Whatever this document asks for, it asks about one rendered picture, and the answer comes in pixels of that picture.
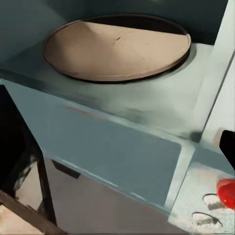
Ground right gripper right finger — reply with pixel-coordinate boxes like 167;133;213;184
219;130;235;170

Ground microwave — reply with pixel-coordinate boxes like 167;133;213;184
0;0;235;154

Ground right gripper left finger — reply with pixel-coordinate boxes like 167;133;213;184
0;130;25;189

